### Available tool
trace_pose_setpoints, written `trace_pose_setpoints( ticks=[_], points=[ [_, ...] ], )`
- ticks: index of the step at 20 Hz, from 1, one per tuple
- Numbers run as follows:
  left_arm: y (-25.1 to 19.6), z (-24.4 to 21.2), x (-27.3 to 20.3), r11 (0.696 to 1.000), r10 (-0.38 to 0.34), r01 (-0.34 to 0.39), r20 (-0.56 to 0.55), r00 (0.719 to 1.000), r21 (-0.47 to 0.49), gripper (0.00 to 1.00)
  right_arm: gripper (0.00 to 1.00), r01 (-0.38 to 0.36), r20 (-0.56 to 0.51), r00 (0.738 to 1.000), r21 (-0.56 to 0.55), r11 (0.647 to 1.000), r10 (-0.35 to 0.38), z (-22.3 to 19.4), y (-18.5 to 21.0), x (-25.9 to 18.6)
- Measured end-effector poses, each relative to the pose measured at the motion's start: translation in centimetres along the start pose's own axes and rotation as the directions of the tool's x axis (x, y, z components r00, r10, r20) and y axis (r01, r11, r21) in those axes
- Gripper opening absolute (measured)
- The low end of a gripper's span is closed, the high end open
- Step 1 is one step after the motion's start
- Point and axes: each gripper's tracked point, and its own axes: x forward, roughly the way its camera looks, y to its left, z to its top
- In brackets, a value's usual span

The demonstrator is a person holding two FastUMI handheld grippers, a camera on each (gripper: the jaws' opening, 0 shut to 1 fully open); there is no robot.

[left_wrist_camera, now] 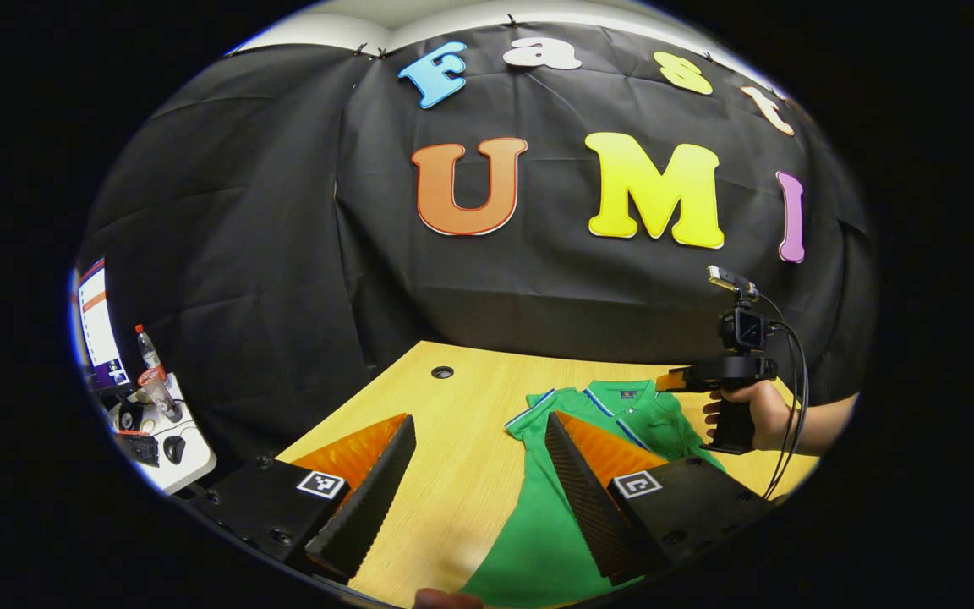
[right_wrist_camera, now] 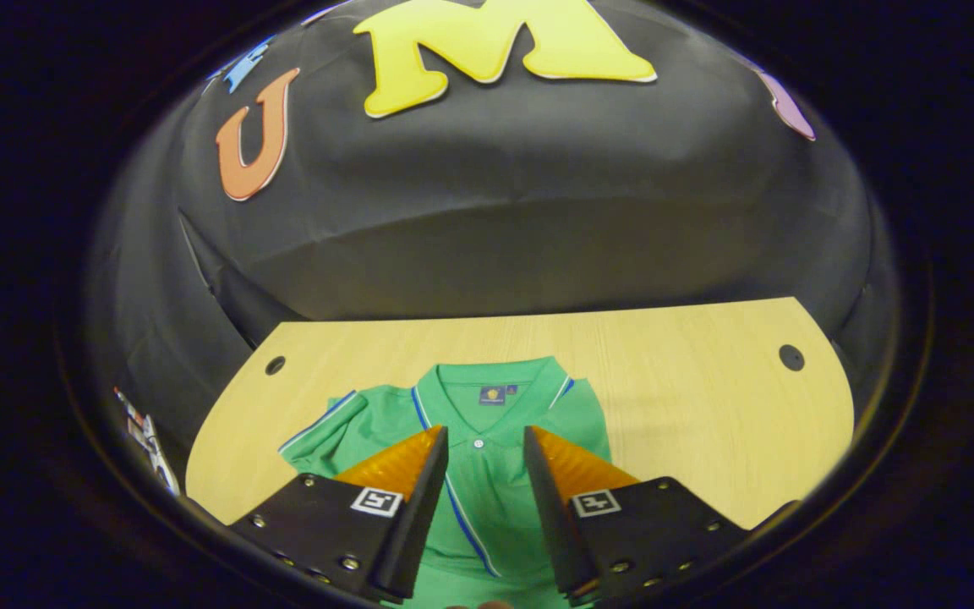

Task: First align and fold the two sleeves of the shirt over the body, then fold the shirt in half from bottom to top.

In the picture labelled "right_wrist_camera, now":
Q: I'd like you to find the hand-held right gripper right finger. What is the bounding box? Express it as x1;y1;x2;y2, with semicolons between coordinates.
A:
523;425;750;605

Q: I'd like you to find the white patterned object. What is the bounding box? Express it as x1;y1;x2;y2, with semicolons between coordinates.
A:
113;387;182;498

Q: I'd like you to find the black backdrop cloth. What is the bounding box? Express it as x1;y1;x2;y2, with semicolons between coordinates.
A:
81;0;902;500

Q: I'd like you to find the green T-shirt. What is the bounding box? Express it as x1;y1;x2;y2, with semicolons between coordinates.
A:
278;355;615;609

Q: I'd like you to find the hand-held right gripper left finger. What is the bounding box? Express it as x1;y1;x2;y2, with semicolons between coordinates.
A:
229;425;450;603

